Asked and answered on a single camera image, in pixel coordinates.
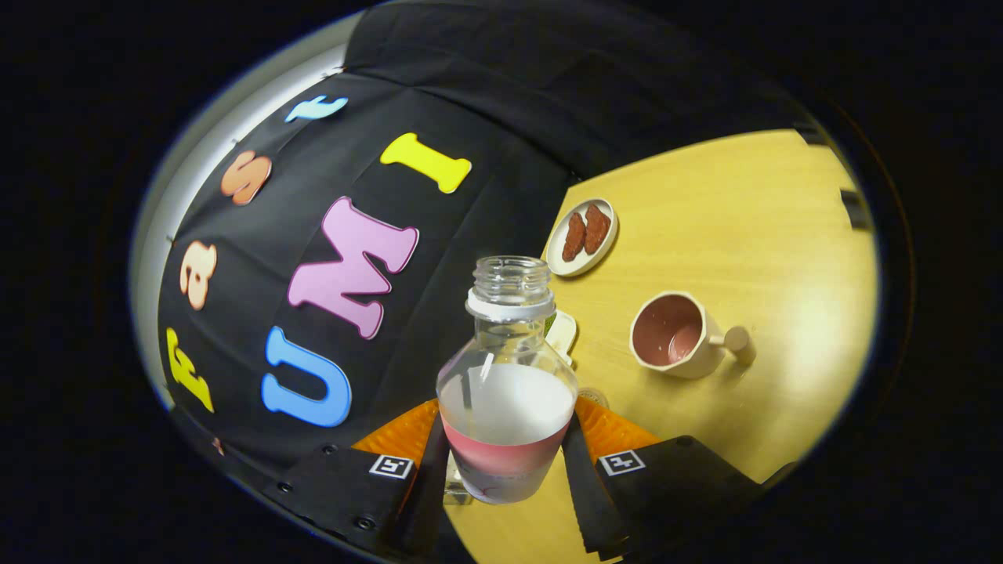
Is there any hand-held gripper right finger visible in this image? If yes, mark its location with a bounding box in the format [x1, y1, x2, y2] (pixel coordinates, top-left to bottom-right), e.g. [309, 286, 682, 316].
[560, 396, 767, 562]

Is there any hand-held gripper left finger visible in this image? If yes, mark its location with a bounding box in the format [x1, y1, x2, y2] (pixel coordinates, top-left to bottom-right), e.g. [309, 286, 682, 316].
[263, 398, 471, 563]

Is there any clear juice bottle pink label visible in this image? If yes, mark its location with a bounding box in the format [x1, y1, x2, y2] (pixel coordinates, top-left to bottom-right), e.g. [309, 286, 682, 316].
[436, 256, 579, 504]

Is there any cream cup with wooden handle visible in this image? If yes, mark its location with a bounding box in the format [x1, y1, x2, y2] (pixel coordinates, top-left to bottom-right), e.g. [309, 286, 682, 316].
[629, 291, 757, 380]

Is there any small white dish green filling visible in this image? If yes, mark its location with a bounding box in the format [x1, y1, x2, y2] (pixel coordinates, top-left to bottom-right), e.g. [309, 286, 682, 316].
[545, 310, 578, 367]

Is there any white round plate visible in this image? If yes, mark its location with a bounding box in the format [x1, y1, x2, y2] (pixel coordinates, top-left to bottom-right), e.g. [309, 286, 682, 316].
[545, 197, 619, 278]

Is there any red sausage piece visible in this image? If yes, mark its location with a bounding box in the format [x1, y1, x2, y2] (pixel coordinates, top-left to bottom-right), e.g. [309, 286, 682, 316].
[583, 204, 611, 255]
[561, 211, 586, 262]

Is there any wooden table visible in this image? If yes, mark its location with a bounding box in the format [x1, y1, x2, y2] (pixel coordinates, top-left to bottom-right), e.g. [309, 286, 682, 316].
[443, 129, 880, 564]

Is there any black backdrop cloth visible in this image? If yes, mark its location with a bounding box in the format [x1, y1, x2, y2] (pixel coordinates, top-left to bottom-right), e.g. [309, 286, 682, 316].
[157, 0, 816, 486]

